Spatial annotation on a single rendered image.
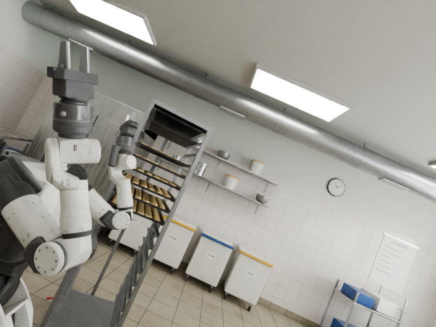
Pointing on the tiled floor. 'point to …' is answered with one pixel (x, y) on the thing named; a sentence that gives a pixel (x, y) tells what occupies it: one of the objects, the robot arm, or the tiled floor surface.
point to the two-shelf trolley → (362, 307)
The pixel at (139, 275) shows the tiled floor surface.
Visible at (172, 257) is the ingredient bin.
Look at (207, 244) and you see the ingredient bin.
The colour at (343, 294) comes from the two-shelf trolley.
